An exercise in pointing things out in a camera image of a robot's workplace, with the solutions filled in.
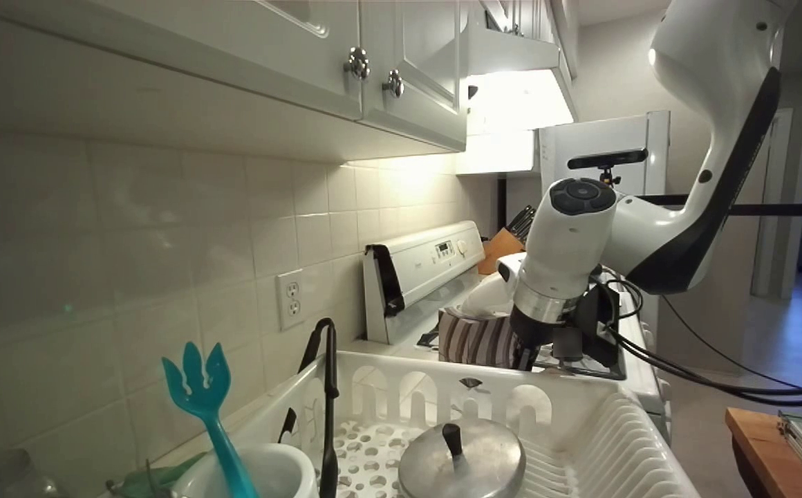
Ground white range hood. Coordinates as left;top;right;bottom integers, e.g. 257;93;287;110
447;0;576;173

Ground white wall outlet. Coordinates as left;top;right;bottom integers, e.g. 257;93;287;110
276;269;304;330

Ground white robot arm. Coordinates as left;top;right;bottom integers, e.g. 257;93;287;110
510;0;797;371

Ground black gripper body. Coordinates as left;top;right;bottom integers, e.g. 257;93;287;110
511;309;561;371

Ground white upper cabinets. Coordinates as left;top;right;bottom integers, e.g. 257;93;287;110
0;0;465;161

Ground wooden table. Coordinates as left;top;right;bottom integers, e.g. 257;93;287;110
724;407;802;498

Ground white kitchen stove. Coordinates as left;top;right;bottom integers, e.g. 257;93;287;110
362;220;671;433

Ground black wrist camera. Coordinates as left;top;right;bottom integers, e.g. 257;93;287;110
569;285;622;377

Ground black camera on stand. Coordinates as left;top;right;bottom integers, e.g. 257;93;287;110
566;150;647;184

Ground white plastic dish rack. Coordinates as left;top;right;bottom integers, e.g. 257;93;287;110
174;346;702;498

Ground teal plastic salad fork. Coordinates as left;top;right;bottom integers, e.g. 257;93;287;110
161;341;261;498

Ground silver pot lid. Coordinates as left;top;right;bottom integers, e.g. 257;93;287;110
399;421;525;498

